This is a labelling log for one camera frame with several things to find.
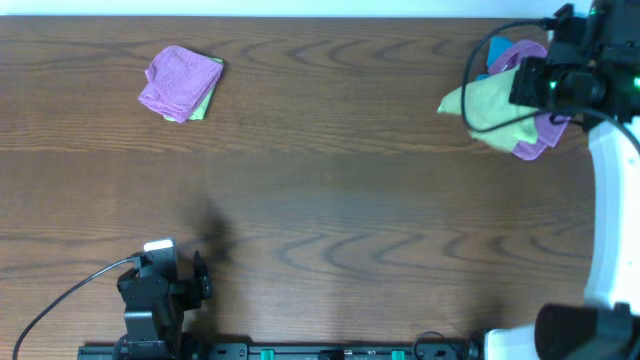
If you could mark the folded purple cloth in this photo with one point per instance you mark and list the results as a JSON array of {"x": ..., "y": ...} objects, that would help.
[{"x": 177, "y": 81}]

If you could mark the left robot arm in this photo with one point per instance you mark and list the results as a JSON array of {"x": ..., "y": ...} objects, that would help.
[{"x": 153, "y": 334}]

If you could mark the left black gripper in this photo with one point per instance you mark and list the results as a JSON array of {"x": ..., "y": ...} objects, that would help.
[{"x": 201, "y": 283}]

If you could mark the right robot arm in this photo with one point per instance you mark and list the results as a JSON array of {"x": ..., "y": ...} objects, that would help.
[{"x": 606, "y": 326}]

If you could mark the crumpled purple cloth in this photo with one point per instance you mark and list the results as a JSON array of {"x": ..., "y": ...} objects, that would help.
[{"x": 550, "y": 127}]

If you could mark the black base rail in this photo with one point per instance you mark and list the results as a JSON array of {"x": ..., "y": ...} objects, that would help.
[{"x": 427, "y": 351}]

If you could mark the blue cloth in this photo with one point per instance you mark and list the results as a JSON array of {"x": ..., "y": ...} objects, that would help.
[{"x": 497, "y": 47}]

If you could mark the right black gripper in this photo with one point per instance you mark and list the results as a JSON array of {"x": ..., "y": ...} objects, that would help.
[{"x": 525, "y": 91}]

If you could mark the folded green cloth underneath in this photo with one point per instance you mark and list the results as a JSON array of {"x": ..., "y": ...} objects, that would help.
[{"x": 200, "y": 111}]

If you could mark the green microfiber cloth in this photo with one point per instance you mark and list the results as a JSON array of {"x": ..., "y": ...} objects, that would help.
[{"x": 487, "y": 105}]

